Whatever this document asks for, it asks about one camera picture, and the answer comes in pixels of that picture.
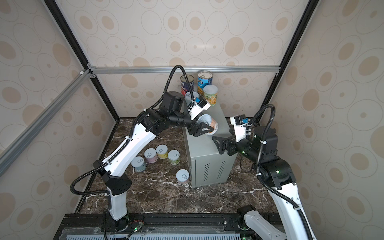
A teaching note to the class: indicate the diagonal aluminium rail left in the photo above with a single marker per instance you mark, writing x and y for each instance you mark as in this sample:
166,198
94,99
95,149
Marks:
25,138

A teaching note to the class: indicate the peach label can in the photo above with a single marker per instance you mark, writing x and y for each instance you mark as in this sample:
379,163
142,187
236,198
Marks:
208,120

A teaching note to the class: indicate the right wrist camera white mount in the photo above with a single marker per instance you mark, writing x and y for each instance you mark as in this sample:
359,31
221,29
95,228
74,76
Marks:
241,128

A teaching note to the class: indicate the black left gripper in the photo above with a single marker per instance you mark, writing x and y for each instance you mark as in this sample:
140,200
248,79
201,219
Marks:
196,130

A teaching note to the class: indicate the horizontal aluminium rail back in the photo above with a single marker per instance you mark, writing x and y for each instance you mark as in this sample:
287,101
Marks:
188,69

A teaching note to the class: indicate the yellow label can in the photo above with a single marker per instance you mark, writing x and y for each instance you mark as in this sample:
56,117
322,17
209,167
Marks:
210,94

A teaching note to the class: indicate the white lid can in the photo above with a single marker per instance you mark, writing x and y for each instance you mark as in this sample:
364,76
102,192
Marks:
139,164
162,152

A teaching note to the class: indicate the pink label can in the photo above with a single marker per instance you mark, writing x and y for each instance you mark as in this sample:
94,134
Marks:
182,176
151,155

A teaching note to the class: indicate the pink label can front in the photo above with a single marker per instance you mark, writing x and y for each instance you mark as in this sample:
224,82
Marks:
182,176

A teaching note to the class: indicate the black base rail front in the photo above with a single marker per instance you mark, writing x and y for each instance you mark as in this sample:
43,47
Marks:
227,226

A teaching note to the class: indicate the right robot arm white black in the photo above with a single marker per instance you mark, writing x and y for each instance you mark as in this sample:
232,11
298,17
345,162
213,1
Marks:
277,176

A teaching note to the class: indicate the teal label can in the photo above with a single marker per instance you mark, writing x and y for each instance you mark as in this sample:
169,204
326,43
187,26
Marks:
189,98

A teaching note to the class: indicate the pink label can back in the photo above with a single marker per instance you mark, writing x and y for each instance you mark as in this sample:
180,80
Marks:
151,155

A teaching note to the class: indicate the grey metal cabinet box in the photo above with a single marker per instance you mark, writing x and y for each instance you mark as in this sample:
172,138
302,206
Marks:
205,165

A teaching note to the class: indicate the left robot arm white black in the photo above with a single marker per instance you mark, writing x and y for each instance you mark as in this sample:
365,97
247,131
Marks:
173,110

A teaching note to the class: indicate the black corner frame post right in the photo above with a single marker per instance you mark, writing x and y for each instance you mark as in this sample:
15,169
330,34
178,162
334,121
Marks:
292,46

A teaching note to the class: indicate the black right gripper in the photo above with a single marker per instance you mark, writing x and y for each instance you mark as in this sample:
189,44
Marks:
231,144

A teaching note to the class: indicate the green label can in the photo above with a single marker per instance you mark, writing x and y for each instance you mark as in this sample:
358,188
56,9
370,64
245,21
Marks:
174,157

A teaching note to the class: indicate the black corner frame post left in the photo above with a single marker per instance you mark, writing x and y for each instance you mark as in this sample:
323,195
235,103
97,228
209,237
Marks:
66,30

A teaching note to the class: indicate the blue progresso soup can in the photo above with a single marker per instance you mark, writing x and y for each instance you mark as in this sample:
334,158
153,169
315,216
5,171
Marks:
204,78

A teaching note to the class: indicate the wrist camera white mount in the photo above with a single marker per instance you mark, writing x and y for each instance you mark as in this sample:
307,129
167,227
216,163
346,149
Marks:
241,128
197,106

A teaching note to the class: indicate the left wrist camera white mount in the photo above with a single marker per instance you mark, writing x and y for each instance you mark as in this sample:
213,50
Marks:
197,106

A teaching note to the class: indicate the dark blue red soup can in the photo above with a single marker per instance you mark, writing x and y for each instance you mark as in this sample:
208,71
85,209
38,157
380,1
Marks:
186,86

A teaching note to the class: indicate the black corner frame post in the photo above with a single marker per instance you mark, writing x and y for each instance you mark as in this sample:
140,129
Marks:
292,46
66,30

